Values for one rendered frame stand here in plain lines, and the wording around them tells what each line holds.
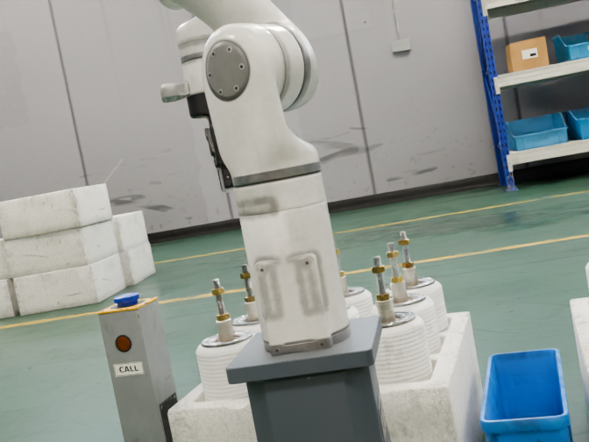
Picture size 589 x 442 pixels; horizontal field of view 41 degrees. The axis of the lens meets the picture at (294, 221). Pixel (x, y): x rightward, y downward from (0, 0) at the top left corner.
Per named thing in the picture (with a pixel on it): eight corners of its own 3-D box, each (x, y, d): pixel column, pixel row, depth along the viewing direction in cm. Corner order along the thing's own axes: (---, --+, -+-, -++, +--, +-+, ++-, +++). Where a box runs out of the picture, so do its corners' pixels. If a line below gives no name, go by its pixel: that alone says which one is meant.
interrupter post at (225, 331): (228, 338, 114) (223, 317, 114) (239, 339, 113) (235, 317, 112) (216, 344, 113) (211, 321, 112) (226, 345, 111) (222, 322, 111)
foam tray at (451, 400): (471, 523, 98) (448, 385, 97) (190, 534, 110) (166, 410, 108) (486, 411, 135) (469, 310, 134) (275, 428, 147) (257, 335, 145)
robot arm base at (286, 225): (346, 345, 77) (315, 174, 75) (256, 358, 78) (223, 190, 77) (354, 323, 86) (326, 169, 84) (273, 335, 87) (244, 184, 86)
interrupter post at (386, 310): (392, 320, 107) (387, 296, 107) (400, 322, 105) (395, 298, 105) (376, 324, 106) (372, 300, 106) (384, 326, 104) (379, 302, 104)
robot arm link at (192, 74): (163, 104, 125) (155, 66, 124) (232, 92, 126) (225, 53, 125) (160, 98, 116) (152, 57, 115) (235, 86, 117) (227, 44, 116)
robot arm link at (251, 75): (250, 10, 73) (283, 193, 74) (311, 13, 80) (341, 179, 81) (182, 35, 79) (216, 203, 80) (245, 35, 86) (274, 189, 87)
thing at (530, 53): (549, 65, 530) (545, 35, 529) (513, 72, 535) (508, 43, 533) (542, 68, 560) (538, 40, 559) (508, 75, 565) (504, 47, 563)
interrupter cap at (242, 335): (230, 333, 118) (229, 329, 118) (264, 335, 113) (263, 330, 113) (191, 348, 113) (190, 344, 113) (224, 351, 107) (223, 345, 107)
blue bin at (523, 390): (585, 509, 96) (570, 416, 95) (493, 513, 99) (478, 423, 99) (571, 419, 125) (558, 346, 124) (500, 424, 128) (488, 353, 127)
